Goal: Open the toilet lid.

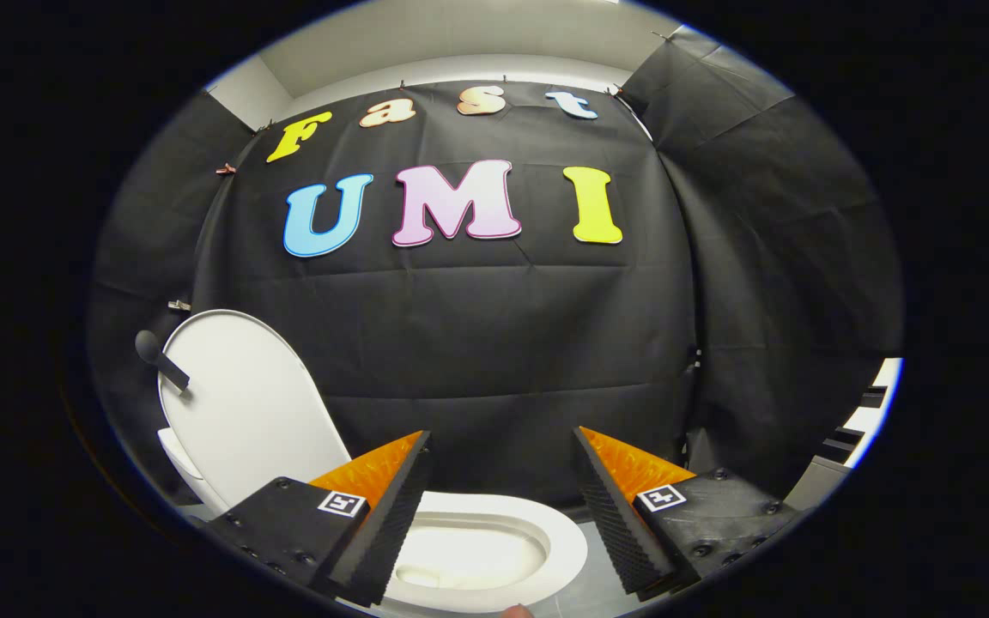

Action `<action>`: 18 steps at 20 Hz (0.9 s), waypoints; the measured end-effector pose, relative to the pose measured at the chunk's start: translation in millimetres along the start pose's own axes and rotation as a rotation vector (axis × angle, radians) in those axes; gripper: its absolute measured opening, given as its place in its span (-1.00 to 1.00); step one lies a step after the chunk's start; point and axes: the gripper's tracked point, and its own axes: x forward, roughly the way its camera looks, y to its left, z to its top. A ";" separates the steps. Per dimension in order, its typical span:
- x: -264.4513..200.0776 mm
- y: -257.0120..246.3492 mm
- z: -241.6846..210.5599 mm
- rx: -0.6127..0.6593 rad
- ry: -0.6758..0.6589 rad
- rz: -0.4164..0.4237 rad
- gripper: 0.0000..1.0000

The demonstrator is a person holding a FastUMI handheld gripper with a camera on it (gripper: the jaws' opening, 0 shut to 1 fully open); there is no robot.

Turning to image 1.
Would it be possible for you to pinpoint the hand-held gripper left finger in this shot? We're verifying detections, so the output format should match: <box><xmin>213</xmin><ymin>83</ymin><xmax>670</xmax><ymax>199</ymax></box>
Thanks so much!
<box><xmin>203</xmin><ymin>429</ymin><xmax>434</xmax><ymax>609</ymax></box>

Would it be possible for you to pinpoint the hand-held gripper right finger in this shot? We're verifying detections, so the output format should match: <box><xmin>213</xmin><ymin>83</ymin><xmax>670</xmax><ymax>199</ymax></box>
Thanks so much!
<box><xmin>572</xmin><ymin>426</ymin><xmax>802</xmax><ymax>602</ymax></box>

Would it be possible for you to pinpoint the grey flat panel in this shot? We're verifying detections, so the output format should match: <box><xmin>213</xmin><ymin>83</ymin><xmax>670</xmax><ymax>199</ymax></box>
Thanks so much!
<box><xmin>782</xmin><ymin>455</ymin><xmax>856</xmax><ymax>513</ymax></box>

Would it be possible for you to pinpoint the black backdrop cloth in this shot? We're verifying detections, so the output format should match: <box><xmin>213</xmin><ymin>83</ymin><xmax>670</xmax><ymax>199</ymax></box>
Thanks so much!
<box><xmin>87</xmin><ymin>26</ymin><xmax>905</xmax><ymax>516</ymax></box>

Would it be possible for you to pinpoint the white panel with black bars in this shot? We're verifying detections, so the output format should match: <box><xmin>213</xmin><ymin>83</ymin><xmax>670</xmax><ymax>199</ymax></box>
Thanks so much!
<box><xmin>834</xmin><ymin>356</ymin><xmax>905</xmax><ymax>469</ymax></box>

